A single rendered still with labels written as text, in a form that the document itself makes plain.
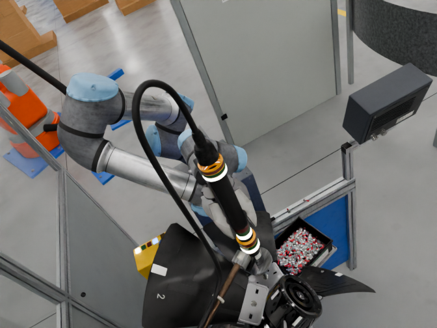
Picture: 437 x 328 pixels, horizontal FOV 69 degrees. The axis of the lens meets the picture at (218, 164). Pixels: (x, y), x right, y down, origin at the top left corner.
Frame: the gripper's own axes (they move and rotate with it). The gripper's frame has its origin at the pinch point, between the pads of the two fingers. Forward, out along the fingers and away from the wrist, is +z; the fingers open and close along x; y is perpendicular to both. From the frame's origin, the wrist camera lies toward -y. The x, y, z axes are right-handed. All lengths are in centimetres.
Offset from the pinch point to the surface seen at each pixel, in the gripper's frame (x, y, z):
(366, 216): -83, 149, -63
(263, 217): -9.1, 34.8, -23.3
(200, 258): 11.0, 10.7, -5.3
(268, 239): -6.6, 32.0, -13.8
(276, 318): 2.5, 26.0, 8.5
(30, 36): 176, 106, -770
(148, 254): 32, 41, -39
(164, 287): 19.7, 7.6, -1.2
